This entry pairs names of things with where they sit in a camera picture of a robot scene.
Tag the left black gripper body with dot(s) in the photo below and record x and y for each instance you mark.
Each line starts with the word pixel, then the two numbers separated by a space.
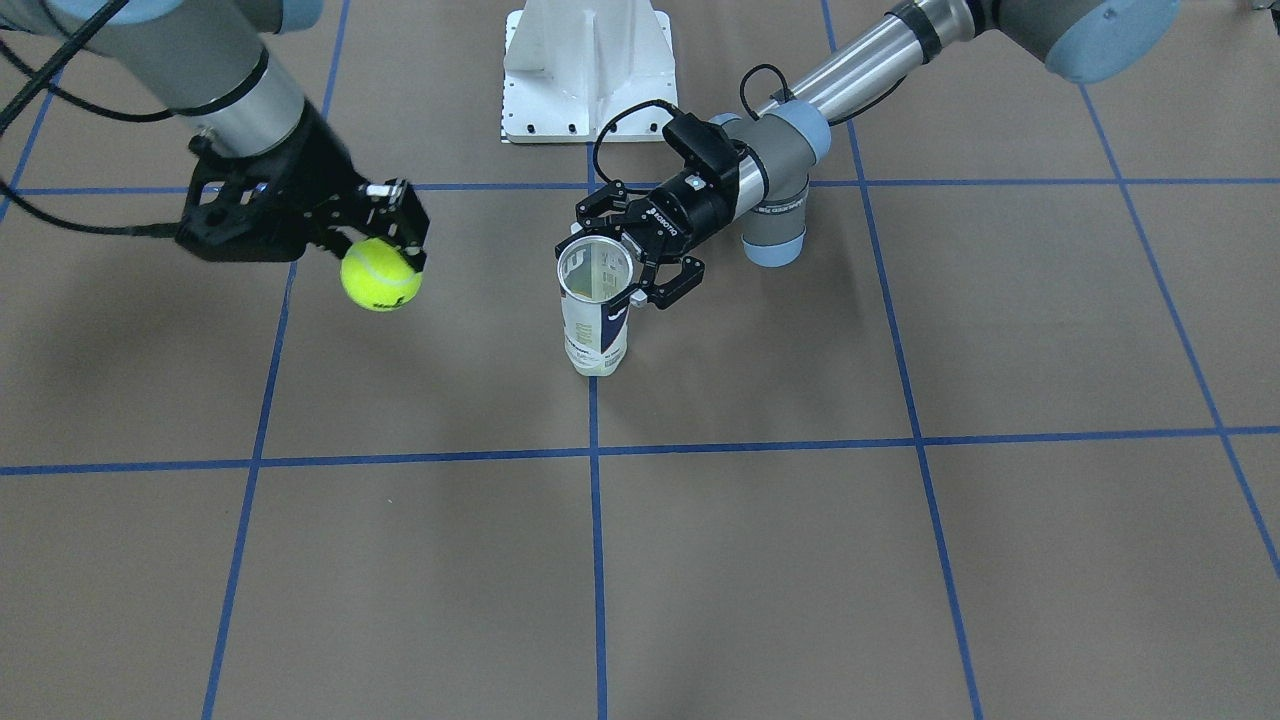
pixel 698 207

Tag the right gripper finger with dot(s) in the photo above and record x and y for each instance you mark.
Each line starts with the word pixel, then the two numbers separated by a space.
pixel 393 212

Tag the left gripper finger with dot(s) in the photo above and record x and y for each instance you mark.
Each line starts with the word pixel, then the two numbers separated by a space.
pixel 614 211
pixel 648 290

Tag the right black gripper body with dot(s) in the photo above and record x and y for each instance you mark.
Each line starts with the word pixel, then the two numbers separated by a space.
pixel 312 164

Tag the white tennis ball can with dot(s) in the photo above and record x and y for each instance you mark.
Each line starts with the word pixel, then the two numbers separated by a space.
pixel 597 320

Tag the yellow tennis ball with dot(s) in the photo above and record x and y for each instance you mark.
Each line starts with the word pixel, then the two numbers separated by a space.
pixel 376 277

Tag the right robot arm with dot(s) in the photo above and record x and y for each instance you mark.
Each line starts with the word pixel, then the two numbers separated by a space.
pixel 203 60

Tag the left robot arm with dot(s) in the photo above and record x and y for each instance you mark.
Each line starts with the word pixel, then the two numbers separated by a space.
pixel 633 247

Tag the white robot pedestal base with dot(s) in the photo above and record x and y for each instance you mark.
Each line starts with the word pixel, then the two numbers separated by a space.
pixel 571 66

